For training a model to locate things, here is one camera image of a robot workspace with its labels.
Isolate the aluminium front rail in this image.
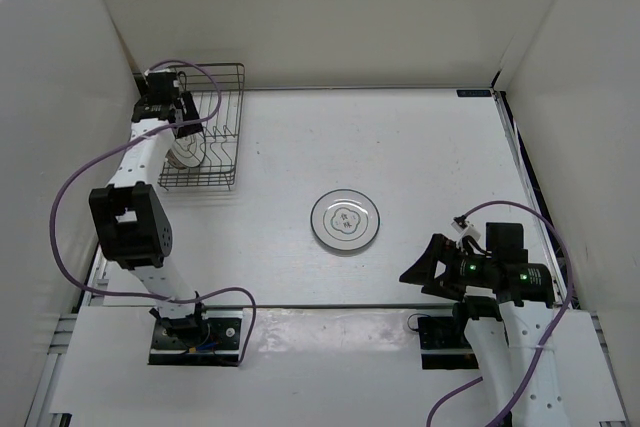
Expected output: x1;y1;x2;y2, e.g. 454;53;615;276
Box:
79;300;571;310

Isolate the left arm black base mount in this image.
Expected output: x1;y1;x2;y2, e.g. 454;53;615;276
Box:
148;310;244;367

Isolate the white foam front board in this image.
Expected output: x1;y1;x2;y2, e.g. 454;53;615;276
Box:
47;305;631;427

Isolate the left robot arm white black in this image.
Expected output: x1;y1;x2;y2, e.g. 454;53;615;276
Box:
89;70;210;347

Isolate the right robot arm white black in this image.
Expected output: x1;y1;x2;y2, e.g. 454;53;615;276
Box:
399;219;570;426

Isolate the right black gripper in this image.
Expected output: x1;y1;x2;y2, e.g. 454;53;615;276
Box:
399;233;496;301

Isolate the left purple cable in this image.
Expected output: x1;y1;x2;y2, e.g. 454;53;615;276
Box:
51;59;259;367

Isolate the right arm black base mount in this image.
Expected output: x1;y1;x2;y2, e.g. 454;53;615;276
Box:
407;313;478;370

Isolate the white plate green flower pattern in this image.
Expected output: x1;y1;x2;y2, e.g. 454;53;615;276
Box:
310;189;381;254

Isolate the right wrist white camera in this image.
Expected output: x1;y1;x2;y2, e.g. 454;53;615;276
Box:
451;216;481;244

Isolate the metal wire dish rack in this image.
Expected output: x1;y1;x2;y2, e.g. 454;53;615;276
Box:
158;62;245;190

